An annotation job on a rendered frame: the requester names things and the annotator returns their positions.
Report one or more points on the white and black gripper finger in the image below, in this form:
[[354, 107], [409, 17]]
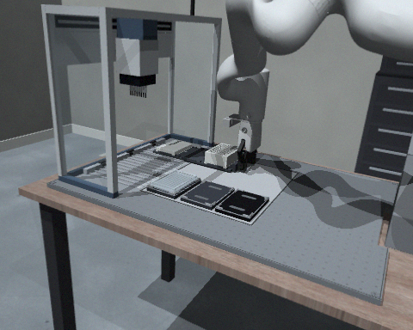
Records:
[[242, 162], [251, 157]]

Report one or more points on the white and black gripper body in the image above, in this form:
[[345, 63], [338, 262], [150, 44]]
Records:
[[251, 131]]

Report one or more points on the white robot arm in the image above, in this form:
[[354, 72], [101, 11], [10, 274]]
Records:
[[282, 27]]

